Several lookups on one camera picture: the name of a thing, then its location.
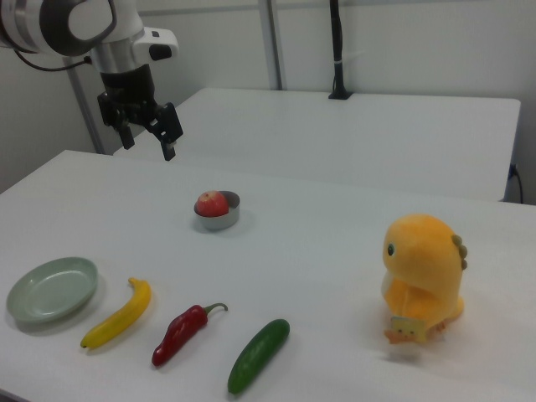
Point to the yellow toy banana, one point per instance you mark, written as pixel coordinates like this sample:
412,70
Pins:
121,316

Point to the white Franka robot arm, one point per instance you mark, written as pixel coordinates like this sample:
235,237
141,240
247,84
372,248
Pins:
54,25

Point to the small round metal bowl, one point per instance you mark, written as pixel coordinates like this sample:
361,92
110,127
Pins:
220,224

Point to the black pole with clamp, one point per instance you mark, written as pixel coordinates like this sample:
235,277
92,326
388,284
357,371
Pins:
337,42

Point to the yellow plush toy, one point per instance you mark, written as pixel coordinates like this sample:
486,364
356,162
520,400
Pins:
423,259

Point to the green toy cucumber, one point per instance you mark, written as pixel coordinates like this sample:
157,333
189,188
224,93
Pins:
257,356

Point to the red toy chili pepper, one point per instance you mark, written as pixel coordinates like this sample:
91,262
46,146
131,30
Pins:
180,331

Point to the pale green plastic plate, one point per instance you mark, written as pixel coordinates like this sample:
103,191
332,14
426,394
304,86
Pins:
50,293

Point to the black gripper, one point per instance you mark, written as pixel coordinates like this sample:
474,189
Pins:
125,96

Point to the red toy apple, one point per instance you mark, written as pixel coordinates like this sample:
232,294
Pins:
211,204

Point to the silver aluminium frame post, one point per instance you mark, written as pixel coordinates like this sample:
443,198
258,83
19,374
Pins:
81,109
274,42

